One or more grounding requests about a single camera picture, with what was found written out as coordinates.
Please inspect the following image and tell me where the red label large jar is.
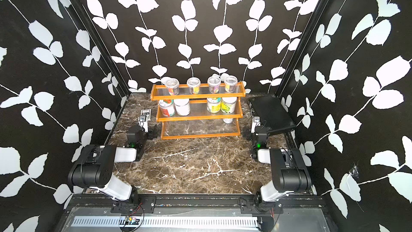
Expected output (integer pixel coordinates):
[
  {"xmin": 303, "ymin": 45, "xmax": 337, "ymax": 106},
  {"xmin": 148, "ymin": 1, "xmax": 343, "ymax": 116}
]
[{"xmin": 158, "ymin": 99, "xmax": 176, "ymax": 117}]

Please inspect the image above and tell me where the white large jar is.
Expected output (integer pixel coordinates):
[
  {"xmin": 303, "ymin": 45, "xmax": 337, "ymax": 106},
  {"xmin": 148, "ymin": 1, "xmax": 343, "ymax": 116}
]
[{"xmin": 174, "ymin": 99, "xmax": 191, "ymax": 116}]

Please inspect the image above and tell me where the small seed jar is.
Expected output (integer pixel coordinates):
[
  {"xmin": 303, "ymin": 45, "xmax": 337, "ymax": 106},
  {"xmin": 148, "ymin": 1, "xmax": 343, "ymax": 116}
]
[
  {"xmin": 224, "ymin": 75, "xmax": 238, "ymax": 93},
  {"xmin": 187, "ymin": 77, "xmax": 201, "ymax": 95},
  {"xmin": 165, "ymin": 78, "xmax": 180, "ymax": 96},
  {"xmin": 207, "ymin": 76, "xmax": 222, "ymax": 93}
]

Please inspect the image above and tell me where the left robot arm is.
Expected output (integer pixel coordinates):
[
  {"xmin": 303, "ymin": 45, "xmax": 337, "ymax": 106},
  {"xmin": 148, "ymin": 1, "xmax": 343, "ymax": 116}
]
[{"xmin": 68, "ymin": 123, "xmax": 158, "ymax": 205}]

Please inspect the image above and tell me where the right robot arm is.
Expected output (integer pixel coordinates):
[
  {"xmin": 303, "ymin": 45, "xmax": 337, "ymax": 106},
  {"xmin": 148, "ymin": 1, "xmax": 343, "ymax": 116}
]
[{"xmin": 242, "ymin": 125, "xmax": 312, "ymax": 203}]

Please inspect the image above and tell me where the small jar behind shelf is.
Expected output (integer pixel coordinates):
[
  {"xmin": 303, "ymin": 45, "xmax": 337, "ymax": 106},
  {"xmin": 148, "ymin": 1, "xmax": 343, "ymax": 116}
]
[{"xmin": 223, "ymin": 118, "xmax": 234, "ymax": 124}]

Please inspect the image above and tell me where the green label large jar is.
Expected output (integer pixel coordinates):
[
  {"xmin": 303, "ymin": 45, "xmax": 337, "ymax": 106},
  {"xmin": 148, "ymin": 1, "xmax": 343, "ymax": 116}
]
[{"xmin": 221, "ymin": 97, "xmax": 238, "ymax": 114}]

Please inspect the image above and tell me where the yellow green label jar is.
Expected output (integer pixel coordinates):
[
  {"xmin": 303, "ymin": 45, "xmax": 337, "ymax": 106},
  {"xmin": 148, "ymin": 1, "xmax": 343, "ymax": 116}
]
[{"xmin": 207, "ymin": 97, "xmax": 221, "ymax": 113}]

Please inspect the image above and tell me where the orange wooden shelf rack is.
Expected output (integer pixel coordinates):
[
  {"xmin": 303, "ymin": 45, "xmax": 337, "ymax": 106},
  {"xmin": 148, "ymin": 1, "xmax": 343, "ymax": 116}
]
[{"xmin": 150, "ymin": 82, "xmax": 246, "ymax": 140}]

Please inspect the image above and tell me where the small black white card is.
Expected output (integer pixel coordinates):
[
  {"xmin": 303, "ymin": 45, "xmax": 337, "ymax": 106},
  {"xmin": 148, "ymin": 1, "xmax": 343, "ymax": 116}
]
[{"xmin": 141, "ymin": 109, "xmax": 151, "ymax": 120}]

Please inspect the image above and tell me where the black flat case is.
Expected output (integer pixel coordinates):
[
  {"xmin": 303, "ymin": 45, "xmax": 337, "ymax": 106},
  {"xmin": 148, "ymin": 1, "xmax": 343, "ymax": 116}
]
[{"xmin": 249, "ymin": 95, "xmax": 296, "ymax": 136}]

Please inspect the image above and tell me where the small circuit board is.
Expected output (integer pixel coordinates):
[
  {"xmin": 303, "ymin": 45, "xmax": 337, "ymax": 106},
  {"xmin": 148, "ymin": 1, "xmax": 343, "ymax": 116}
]
[{"xmin": 122, "ymin": 217, "xmax": 140, "ymax": 227}]

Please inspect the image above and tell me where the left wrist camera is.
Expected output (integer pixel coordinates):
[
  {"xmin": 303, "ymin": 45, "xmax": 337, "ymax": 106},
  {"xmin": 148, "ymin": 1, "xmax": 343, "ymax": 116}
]
[{"xmin": 138, "ymin": 116, "xmax": 148, "ymax": 133}]

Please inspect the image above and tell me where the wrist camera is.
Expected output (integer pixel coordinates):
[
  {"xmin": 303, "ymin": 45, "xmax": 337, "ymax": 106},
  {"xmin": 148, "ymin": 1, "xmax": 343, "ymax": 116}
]
[
  {"xmin": 251, "ymin": 116, "xmax": 261, "ymax": 133},
  {"xmin": 138, "ymin": 116, "xmax": 148, "ymax": 133}
]

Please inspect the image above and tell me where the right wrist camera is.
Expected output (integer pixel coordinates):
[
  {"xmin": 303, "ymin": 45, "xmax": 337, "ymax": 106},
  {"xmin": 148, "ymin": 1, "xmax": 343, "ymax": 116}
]
[{"xmin": 251, "ymin": 116, "xmax": 261, "ymax": 133}]

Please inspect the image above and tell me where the black front rail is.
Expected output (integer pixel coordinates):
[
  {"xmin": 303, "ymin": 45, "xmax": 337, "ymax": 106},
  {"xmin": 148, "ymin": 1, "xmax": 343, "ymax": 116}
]
[{"xmin": 65, "ymin": 194, "xmax": 328, "ymax": 216}]

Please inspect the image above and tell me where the white slotted cable duct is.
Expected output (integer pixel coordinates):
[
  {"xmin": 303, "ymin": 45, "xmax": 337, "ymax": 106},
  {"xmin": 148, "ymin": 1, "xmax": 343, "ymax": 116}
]
[{"xmin": 69, "ymin": 216, "xmax": 260, "ymax": 229}]

